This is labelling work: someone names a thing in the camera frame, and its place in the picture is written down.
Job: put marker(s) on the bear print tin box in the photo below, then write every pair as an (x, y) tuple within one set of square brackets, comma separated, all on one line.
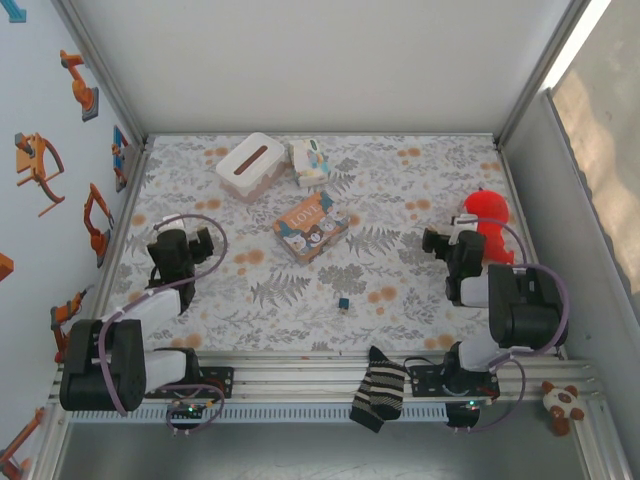
[(310, 230)]

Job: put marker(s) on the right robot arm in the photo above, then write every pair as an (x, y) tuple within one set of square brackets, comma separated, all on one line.
[(525, 310)]

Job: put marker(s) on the red plush toy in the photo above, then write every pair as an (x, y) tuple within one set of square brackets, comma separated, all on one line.
[(487, 207)]

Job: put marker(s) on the white tissue box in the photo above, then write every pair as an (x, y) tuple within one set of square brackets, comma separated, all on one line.
[(250, 160)]

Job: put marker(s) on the floral tablecloth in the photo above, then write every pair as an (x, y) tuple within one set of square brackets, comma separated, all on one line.
[(300, 310)]

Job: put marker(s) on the small circuit board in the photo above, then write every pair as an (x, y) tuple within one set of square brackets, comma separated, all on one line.
[(190, 409), (470, 404)]

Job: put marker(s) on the black white striped sock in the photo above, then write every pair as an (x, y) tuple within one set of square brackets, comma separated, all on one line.
[(380, 390)]

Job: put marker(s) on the printed tissue pack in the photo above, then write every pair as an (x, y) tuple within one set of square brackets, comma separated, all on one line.
[(310, 165)]

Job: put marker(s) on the orange claw gripper sticker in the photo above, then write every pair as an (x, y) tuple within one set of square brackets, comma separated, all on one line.
[(30, 162)]

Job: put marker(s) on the small brown white plush bear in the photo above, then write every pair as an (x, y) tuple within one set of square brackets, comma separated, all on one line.
[(560, 402)]

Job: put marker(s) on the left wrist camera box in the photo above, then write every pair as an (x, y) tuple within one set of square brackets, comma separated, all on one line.
[(170, 222)]

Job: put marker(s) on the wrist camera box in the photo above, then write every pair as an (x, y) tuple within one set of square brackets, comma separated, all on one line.
[(465, 221), (170, 222)]

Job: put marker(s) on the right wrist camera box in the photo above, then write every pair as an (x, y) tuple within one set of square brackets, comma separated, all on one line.
[(465, 221)]

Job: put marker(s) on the aluminium side rail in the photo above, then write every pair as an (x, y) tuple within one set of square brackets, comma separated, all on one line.
[(120, 230), (507, 170)]

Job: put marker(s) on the blue orange wall sticker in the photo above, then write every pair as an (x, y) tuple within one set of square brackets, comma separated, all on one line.
[(119, 150)]

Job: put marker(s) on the orange block wall sticker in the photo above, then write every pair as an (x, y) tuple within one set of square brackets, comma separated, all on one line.
[(5, 267)]

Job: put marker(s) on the aluminium rail beam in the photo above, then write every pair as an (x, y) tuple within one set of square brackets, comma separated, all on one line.
[(300, 380)]

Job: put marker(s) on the aluminium frame post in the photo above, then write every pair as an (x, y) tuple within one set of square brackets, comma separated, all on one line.
[(535, 70), (102, 70)]

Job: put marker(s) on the blue machine wall sticker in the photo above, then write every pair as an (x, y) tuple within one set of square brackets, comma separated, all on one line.
[(15, 15)]

